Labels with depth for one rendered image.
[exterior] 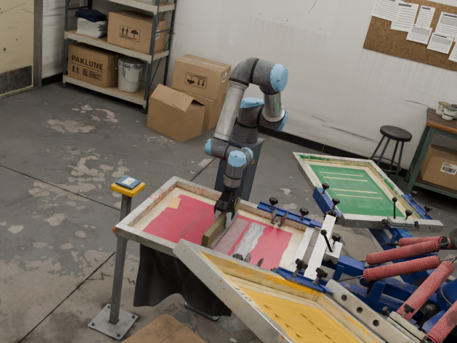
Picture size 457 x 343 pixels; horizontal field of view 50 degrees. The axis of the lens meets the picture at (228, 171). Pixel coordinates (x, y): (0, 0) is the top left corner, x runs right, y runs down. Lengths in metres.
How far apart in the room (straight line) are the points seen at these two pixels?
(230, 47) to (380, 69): 1.77
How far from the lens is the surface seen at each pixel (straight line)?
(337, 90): 5.85
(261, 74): 2.19
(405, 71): 5.76
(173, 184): 2.54
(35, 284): 3.39
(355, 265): 2.19
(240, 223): 2.39
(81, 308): 3.22
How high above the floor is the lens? 2.21
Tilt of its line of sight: 26 degrees down
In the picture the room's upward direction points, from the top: 12 degrees clockwise
